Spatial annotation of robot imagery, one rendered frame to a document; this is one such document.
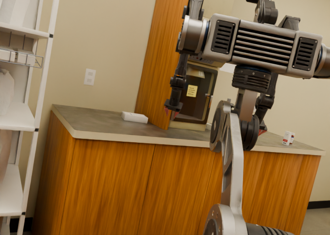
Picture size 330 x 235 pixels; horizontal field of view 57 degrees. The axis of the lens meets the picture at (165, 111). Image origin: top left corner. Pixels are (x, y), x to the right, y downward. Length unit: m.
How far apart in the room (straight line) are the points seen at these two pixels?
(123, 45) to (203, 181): 1.13
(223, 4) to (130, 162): 1.24
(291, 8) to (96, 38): 1.99
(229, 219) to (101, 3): 1.82
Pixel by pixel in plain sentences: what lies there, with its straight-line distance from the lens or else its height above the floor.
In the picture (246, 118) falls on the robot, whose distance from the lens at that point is 1.13.
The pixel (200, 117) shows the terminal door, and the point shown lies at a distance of 2.16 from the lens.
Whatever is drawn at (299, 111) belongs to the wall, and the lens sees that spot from 3.66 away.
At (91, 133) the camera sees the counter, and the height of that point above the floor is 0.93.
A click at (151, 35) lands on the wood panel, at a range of 2.31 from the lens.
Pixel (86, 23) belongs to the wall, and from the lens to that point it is 2.22.
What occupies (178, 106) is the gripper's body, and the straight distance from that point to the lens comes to 1.76.
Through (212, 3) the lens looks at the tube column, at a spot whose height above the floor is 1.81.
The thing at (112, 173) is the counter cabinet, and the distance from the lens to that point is 1.67.
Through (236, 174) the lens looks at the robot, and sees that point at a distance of 0.82.
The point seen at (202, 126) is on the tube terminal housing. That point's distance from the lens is 2.21.
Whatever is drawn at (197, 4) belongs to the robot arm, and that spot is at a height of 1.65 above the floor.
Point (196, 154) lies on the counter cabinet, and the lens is 1.89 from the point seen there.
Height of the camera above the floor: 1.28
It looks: 7 degrees down
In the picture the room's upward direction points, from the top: 12 degrees clockwise
